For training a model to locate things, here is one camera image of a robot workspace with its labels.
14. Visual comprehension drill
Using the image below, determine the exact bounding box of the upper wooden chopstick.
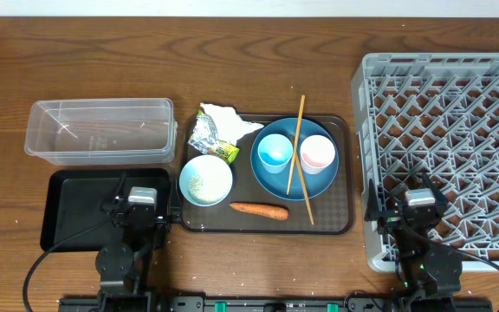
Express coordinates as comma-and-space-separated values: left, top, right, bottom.
286, 94, 306, 195

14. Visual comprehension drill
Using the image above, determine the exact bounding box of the wooden chopstick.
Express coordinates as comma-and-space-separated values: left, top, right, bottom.
286, 94, 306, 195
290, 135, 314, 225

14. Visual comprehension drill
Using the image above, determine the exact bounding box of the light blue cup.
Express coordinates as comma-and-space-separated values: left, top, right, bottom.
257, 133, 293, 174

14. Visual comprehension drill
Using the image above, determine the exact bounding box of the black plastic tray bin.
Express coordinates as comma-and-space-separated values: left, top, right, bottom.
40, 168, 171, 250

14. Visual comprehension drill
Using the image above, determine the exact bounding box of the foil yellow snack wrapper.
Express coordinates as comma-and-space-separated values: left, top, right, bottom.
188, 111, 239, 164

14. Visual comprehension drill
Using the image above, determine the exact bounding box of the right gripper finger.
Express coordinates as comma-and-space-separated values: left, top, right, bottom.
421, 172, 448, 207
364, 179, 382, 222

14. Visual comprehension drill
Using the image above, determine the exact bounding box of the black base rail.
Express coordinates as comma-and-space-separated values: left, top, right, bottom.
57, 295, 493, 312

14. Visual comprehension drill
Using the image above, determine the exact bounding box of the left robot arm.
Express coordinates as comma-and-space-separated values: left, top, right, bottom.
95, 185, 171, 312

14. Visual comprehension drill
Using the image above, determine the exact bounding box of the clear plastic bin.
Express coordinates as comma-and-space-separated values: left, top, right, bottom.
24, 98, 178, 166

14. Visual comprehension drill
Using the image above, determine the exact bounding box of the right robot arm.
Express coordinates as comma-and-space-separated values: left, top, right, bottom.
364, 173, 463, 311

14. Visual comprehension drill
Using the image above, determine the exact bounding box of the brown serving tray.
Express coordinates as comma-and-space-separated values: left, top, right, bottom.
181, 114, 355, 235

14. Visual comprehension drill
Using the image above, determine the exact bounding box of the white napkin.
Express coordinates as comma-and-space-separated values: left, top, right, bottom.
200, 103, 263, 146

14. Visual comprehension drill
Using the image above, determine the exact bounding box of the grey dishwasher rack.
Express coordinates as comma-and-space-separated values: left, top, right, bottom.
351, 53, 499, 272

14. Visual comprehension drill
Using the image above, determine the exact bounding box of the orange carrot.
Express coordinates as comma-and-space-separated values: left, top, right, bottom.
230, 202, 289, 221

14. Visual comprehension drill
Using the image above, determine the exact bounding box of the white pink cup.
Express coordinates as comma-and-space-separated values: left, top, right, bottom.
300, 135, 336, 174

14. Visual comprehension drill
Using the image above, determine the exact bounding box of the dark blue plate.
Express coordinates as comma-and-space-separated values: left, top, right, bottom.
250, 117, 340, 201

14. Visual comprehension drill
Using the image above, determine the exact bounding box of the light blue rice bowl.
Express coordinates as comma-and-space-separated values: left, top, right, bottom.
179, 155, 233, 206

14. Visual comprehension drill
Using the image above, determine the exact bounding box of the lower wooden chopstick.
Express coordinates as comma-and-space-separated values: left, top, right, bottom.
290, 135, 314, 225

